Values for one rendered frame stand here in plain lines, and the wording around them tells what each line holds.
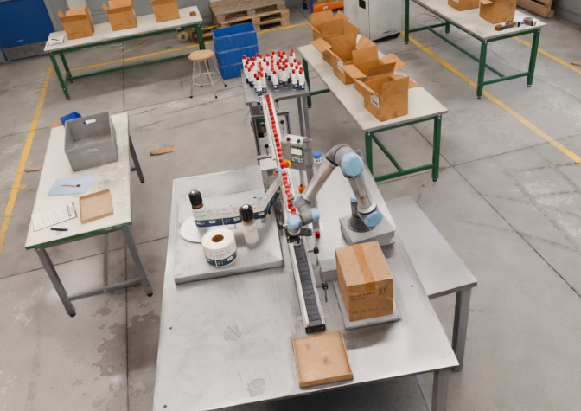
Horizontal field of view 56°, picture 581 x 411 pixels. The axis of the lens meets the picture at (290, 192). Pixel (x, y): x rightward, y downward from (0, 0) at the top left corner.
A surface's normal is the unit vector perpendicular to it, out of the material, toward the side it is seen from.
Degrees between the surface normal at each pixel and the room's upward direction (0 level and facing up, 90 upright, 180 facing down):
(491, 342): 0
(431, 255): 0
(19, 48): 90
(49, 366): 0
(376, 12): 90
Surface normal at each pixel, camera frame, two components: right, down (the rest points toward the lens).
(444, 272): -0.11, -0.81
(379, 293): 0.14, 0.56
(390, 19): 0.44, 0.48
